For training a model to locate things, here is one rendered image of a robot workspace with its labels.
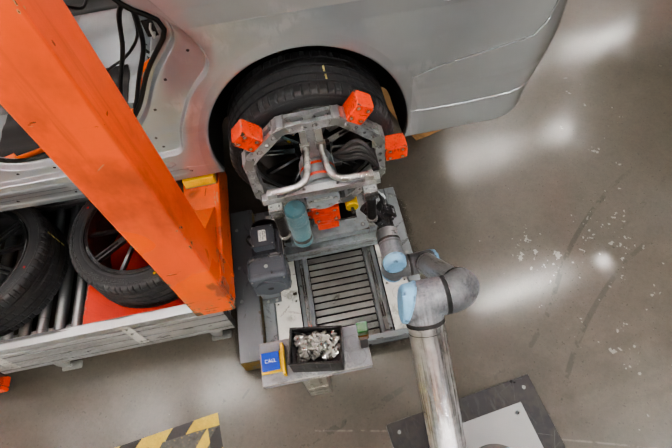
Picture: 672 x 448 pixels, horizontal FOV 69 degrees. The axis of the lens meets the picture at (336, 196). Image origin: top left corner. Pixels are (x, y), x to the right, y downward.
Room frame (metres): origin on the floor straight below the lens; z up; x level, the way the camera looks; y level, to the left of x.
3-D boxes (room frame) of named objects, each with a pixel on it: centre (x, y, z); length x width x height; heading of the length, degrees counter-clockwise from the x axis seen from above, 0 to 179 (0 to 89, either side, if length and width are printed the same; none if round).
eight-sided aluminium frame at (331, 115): (1.19, 0.06, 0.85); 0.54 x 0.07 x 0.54; 93
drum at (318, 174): (1.12, 0.05, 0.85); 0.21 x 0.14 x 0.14; 3
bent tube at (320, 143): (1.08, -0.05, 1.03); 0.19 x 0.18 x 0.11; 3
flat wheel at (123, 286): (1.28, 0.92, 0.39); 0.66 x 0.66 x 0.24
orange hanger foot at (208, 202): (1.20, 0.57, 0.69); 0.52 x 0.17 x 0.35; 3
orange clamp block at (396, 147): (1.21, -0.26, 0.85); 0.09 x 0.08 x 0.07; 93
